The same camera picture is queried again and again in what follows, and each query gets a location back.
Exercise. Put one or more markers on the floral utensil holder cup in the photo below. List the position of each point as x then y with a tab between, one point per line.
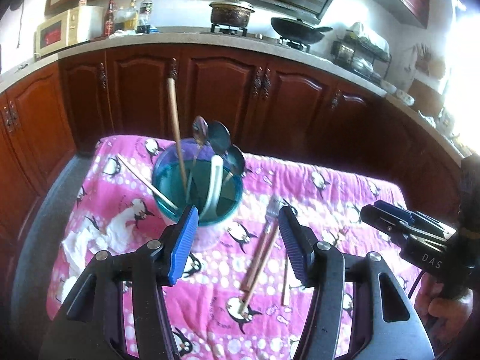
167	179

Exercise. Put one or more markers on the yellow cap oil bottle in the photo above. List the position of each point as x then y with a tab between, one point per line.
144	17

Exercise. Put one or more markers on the grey stone countertop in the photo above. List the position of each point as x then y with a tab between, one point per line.
235	43

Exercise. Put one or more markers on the cream microwave oven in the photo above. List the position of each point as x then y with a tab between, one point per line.
69	28

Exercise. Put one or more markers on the person's right hand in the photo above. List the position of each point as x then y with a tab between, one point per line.
452	314

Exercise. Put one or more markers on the white tissue paper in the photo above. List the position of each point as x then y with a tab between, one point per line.
115	237

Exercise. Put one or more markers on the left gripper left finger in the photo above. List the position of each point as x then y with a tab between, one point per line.
180	237

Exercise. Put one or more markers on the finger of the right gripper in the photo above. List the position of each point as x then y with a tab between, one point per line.
384	222
417	219

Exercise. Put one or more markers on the dark soy sauce bottle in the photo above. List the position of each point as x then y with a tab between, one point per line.
109	20

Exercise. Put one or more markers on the gas stove burner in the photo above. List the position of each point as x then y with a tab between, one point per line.
245	33

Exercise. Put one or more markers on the brown wooden chopstick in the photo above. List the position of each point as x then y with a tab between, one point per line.
171	87

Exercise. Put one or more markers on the lower wooden kitchen cabinets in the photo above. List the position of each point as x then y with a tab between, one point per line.
271	106

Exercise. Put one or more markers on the white ceramic soup spoon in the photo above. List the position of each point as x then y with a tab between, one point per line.
214	191

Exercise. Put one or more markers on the metal spoon patterned handle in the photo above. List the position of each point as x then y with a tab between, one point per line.
200	135

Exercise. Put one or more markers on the short bamboo chopstick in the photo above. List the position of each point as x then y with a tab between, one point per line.
285	300

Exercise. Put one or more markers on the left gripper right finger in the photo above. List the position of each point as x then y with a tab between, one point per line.
299	243

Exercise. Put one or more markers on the wooden handled fork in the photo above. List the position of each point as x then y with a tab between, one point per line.
273	207

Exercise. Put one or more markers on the brown lidded stew pot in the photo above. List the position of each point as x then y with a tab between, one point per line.
232	13

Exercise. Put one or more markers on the black dish drying rack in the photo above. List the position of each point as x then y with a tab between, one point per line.
362	51

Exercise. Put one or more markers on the dark metal spoon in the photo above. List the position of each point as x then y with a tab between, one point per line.
219	137
236	161

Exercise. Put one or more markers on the black wok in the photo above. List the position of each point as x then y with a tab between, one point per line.
297	31

